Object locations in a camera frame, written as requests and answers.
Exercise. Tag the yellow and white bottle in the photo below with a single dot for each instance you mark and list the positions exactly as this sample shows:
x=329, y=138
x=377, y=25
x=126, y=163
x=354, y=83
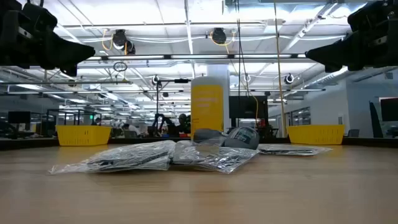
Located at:
x=207, y=105

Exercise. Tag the person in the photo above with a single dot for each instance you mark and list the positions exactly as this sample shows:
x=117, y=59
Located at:
x=183, y=124
x=132, y=129

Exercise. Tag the yellow plastic basket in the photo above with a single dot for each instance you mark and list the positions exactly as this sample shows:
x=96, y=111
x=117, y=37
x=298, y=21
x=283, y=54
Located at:
x=316, y=134
x=83, y=135

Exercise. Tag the clear bag with black items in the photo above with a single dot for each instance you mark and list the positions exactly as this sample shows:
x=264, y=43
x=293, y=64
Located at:
x=124, y=157
x=214, y=158
x=292, y=150

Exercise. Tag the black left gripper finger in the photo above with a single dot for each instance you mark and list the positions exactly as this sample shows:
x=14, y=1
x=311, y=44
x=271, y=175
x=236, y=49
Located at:
x=66, y=53
x=70, y=70

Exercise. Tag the black monitor screen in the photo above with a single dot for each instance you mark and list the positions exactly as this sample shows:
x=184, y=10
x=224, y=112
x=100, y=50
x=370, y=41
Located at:
x=248, y=107
x=389, y=109
x=18, y=117

